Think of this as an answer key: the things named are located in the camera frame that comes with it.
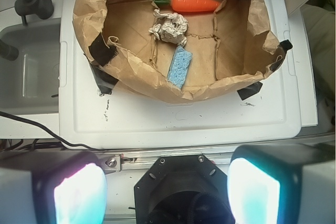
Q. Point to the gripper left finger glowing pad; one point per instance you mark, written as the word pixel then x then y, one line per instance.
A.
pixel 52 187

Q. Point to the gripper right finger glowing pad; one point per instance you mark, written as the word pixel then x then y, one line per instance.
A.
pixel 291 183

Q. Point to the white paper ball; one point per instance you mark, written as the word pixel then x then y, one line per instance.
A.
pixel 169 27

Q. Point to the white plastic bin lid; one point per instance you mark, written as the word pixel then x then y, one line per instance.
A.
pixel 124 119

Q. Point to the white sink basin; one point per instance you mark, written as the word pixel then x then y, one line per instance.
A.
pixel 29 84

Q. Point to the brown paper bag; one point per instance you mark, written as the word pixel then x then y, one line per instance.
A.
pixel 233 47

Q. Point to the blue sponge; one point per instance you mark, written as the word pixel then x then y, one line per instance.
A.
pixel 179 66

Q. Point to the dark grey faucet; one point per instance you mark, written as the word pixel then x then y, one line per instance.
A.
pixel 44 9

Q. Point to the orange toy carrot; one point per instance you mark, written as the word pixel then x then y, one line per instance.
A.
pixel 189 6

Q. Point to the black octagonal mount plate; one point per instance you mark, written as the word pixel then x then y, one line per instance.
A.
pixel 182 189

